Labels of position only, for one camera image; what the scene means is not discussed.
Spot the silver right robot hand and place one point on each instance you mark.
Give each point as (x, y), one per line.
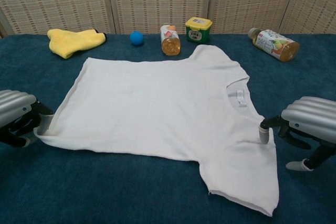
(309, 113)

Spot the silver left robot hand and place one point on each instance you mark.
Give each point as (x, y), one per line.
(15, 103)

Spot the white T-shirt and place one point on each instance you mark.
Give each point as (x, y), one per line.
(157, 103)

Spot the tea bottle with green-fruit label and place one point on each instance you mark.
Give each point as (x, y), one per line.
(275, 44)

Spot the yellow cloth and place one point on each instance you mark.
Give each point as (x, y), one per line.
(68, 41)

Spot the blue-green table cover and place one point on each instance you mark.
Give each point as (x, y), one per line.
(105, 195)

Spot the blue ball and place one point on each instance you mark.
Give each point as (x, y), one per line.
(137, 38)

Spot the green tub with yellow lid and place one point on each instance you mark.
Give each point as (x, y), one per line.
(197, 33)

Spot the tea bottle with peach label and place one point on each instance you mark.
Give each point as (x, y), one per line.
(170, 43)

